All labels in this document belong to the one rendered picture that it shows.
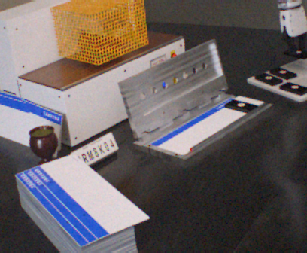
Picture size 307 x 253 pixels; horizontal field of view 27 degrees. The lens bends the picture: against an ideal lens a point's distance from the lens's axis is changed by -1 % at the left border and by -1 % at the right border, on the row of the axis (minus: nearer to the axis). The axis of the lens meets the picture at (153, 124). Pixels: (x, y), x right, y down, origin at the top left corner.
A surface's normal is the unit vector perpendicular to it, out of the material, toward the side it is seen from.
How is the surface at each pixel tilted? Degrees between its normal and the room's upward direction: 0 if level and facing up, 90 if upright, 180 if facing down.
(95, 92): 90
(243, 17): 90
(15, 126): 63
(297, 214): 0
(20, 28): 90
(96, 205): 0
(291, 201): 0
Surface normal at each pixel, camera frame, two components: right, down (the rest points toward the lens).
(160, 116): 0.68, -0.01
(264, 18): -0.48, 0.41
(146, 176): -0.10, -0.90
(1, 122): -0.62, -0.07
